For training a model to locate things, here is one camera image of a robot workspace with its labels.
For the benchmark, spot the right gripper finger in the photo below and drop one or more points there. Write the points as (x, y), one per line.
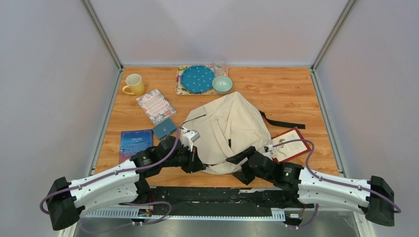
(241, 156)
(246, 177)

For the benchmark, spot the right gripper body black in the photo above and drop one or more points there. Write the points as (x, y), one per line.
(245, 167)

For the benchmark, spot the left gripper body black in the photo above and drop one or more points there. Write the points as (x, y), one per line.
(184, 159)

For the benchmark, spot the blue leather wallet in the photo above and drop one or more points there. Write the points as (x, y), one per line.
(164, 129)

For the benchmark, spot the beige canvas backpack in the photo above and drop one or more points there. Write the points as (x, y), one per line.
(227, 126)

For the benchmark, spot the blue Jane Eyre book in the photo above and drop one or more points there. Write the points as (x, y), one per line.
(134, 141)

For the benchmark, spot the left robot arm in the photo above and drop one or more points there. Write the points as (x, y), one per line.
(68, 201)

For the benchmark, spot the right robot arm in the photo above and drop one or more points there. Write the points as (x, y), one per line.
(373, 197)

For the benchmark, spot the red white book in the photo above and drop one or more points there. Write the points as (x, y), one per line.
(290, 145)

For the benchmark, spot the floral cover book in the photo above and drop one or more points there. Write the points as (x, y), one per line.
(156, 106)

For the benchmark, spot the light teal bowl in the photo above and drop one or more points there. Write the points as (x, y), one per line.
(222, 84)

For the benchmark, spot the blue polka dot plate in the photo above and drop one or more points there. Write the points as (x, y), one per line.
(197, 78)

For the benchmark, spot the yellow mug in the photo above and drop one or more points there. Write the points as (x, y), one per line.
(134, 85)

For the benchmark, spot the floral tray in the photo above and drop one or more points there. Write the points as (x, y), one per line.
(180, 90)

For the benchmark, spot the clear drinking glass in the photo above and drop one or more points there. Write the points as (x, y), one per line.
(219, 65)

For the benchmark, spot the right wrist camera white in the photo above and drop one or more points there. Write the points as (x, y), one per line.
(270, 153)

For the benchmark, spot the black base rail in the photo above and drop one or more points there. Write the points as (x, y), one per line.
(223, 202)

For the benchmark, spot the aluminium frame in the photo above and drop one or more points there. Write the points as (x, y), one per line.
(362, 225)

